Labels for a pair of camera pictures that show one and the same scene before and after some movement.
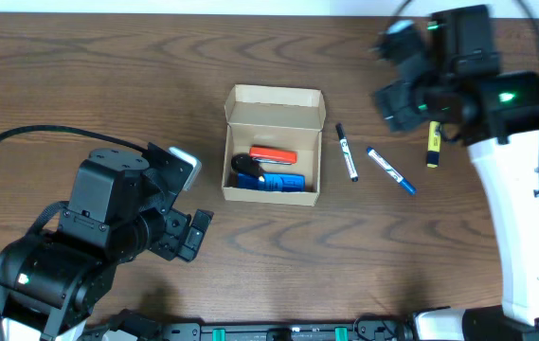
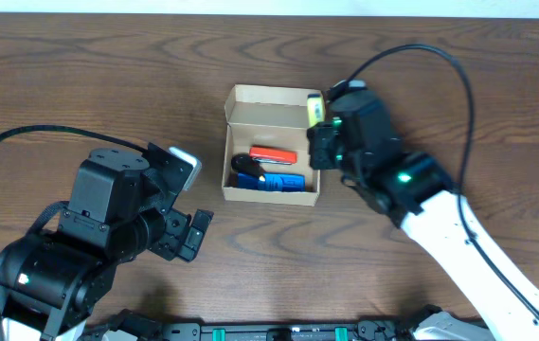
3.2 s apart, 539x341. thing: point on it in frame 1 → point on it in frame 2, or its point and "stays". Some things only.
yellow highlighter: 434,144 → 315,109
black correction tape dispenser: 243,163 stays
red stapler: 273,154 stays
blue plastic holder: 272,182 stays
